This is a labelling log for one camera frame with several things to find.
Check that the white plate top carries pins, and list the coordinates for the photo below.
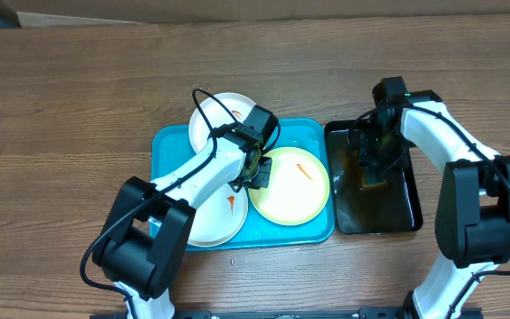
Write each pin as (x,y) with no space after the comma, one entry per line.
(239,105)

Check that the black water tray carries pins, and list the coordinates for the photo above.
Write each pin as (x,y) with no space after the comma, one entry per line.
(389,209)

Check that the yellow green plate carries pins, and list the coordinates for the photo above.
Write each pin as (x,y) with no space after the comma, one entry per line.
(298,188)

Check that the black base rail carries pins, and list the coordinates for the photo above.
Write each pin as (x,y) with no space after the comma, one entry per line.
(362,313)

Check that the white plate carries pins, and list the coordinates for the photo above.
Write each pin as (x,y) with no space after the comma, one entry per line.
(239,105)
(219,218)

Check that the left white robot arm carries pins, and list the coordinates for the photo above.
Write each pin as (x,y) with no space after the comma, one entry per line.
(142,244)

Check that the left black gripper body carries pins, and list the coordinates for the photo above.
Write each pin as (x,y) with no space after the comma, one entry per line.
(259,177)

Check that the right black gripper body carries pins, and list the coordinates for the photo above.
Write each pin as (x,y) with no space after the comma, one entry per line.
(389,151)

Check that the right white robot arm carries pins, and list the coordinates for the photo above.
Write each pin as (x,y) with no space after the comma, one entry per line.
(472,225)

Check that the green yellow sponge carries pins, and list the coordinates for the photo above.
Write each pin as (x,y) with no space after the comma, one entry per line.
(372,180)

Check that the white plate bottom left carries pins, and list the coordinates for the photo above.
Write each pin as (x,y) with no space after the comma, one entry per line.
(219,218)

